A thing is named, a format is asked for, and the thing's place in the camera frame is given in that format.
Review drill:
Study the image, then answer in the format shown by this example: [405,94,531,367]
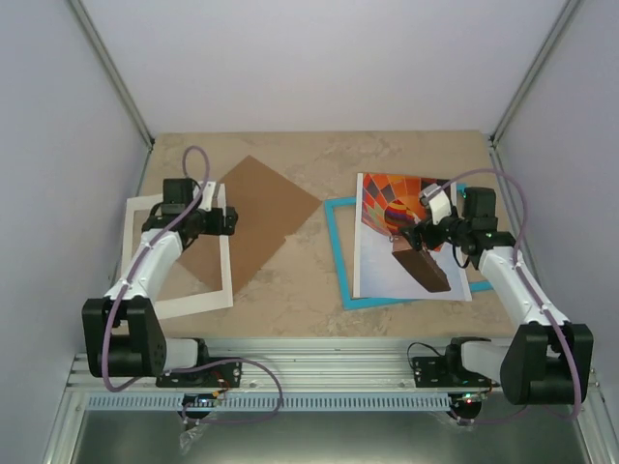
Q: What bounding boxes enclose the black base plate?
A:
[409,356,491,388]
[156,362,243,390]

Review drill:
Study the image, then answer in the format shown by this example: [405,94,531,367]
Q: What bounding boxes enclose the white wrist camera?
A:
[198,181,227,211]
[419,184,452,225]

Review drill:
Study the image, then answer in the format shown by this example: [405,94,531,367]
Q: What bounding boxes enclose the right small circuit board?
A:
[455,391,487,404]

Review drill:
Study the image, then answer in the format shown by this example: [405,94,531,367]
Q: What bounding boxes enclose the hot air balloon photo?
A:
[353,172,472,302]

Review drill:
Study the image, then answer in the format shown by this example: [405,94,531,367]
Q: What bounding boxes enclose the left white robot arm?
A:
[81,178,238,392]

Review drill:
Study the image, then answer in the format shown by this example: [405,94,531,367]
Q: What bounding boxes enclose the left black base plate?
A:
[156,362,243,390]

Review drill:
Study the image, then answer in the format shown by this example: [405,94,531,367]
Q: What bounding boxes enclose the white mat board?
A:
[106,194,233,320]

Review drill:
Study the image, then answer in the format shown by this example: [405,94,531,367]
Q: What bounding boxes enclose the aluminium rail base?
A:
[66,336,601,393]

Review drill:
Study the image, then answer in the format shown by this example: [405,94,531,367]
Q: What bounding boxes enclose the grey slotted cable duct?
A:
[86,392,451,413]

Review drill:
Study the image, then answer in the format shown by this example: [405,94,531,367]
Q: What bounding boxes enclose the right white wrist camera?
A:
[419,184,452,225]

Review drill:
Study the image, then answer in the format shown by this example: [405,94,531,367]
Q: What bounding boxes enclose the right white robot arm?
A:
[402,184,594,408]

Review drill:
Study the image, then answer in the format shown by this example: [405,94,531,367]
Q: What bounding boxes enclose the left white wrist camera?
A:
[198,181,227,211]

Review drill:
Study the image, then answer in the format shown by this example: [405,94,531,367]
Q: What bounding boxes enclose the brown cardboard backing board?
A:
[166,156,320,298]

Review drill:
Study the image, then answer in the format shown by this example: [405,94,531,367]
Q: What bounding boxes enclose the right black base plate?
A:
[409,356,491,388]

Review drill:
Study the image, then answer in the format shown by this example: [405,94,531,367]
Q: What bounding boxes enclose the right aluminium corner post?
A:
[487,0,583,150]

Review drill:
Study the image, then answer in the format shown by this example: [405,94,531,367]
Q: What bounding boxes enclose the clear plastic bag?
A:
[179,424,206,455]

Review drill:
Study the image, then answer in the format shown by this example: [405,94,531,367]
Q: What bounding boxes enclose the left aluminium corner post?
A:
[67,0,155,150]

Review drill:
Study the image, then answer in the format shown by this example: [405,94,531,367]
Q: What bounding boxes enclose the left small circuit board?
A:
[181,391,225,408]

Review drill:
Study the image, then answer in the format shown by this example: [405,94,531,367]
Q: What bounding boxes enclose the small circuit board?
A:
[181,391,225,408]
[455,391,487,404]

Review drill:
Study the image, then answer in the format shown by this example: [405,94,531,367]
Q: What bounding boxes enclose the aluminium corner post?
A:
[487,0,583,150]
[67,0,155,150]

